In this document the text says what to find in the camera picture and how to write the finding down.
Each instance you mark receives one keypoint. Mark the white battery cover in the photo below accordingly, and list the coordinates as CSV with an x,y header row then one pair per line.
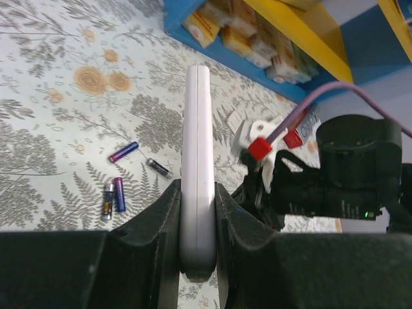
x,y
235,121

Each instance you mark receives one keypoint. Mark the blue shelf unit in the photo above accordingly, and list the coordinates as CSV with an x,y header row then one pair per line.
x,y
352,41

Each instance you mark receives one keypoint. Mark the floral table mat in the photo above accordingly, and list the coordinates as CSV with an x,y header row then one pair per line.
x,y
82,79

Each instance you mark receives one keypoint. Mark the purple battery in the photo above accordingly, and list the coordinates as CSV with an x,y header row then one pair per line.
x,y
123,152

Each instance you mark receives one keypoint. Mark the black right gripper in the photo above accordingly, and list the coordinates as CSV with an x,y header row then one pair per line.
x,y
252,197

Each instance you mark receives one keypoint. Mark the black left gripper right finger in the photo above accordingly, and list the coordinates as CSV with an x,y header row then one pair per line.
x,y
260,268

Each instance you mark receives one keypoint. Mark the orange white sponge pack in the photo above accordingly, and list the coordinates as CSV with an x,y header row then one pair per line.
x,y
235,42

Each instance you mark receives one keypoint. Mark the black battery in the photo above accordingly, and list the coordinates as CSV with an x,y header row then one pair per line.
x,y
159,168

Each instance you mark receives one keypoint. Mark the blue green battery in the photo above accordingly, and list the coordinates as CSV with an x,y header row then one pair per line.
x,y
119,194

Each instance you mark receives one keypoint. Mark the white remote with display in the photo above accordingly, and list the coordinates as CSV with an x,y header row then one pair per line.
x,y
197,243

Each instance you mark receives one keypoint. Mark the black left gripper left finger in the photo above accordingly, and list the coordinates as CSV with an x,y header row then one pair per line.
x,y
132,266

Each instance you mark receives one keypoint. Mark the yellow sponge pack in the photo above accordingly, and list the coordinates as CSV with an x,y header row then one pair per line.
x,y
205,23

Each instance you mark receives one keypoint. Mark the red white toothpaste box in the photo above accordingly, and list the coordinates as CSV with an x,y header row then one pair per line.
x,y
300,130

